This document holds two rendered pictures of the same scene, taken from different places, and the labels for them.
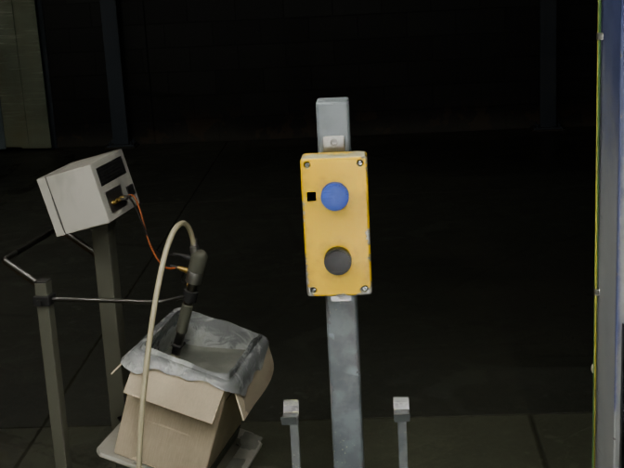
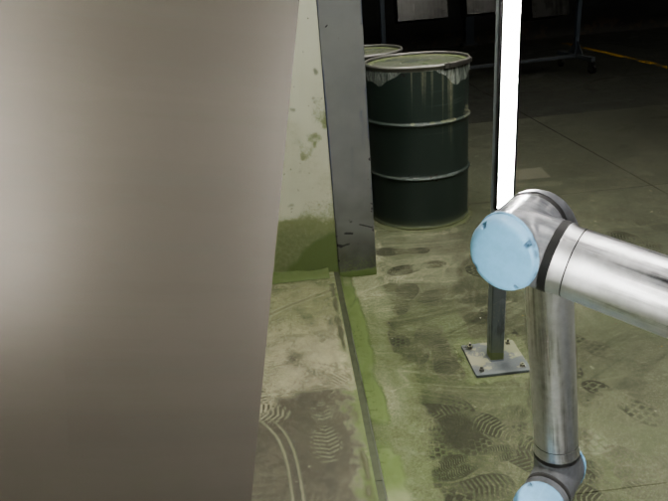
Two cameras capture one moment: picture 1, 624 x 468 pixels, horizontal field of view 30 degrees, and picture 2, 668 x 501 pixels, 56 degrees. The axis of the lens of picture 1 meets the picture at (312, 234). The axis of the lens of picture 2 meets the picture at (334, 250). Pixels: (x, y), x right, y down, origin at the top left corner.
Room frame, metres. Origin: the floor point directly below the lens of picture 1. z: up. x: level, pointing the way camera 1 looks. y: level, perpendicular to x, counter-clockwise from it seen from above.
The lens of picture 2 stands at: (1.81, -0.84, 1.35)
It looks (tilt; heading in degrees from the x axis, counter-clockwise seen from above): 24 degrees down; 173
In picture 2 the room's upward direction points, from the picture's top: 5 degrees counter-clockwise
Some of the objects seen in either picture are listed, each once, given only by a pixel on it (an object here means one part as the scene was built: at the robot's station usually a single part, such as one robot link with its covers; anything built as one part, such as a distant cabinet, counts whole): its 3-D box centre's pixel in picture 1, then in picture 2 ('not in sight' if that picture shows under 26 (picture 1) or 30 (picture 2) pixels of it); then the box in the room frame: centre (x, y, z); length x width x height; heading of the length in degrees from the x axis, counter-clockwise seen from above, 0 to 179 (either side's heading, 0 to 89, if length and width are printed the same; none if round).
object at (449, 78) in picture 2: not in sight; (417, 139); (-1.56, 0.08, 0.44); 0.59 x 0.58 x 0.89; 11
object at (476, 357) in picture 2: not in sight; (495, 358); (-0.03, -0.07, 0.01); 0.20 x 0.20 x 0.01; 86
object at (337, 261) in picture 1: (337, 260); not in sight; (2.03, -0.04, 1.36); 0.05 x 0.02 x 0.05; 86
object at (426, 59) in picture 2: not in sight; (416, 62); (-1.56, 0.08, 0.86); 0.54 x 0.54 x 0.01
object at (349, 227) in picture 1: (336, 224); not in sight; (2.06, -0.05, 1.42); 0.12 x 0.06 x 0.26; 86
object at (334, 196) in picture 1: (334, 196); not in sight; (2.03, -0.04, 1.48); 0.05 x 0.02 x 0.05; 86
